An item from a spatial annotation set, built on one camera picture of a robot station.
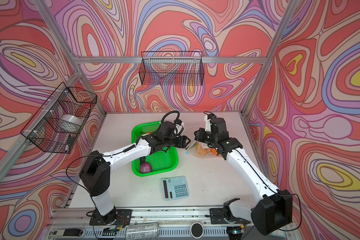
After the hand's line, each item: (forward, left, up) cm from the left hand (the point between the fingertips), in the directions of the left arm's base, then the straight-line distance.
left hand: (189, 139), depth 83 cm
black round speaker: (-41, -2, -11) cm, 43 cm away
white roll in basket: (-1, +58, +15) cm, 60 cm away
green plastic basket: (-6, +16, -16) cm, 24 cm away
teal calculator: (-22, +8, -16) cm, 28 cm away
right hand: (-1, -3, +5) cm, 6 cm away
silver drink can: (-41, +22, -12) cm, 48 cm away
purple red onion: (-12, +25, -11) cm, 30 cm away
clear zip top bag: (-2, -13, -14) cm, 19 cm away
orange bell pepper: (+1, -17, -15) cm, 23 cm away
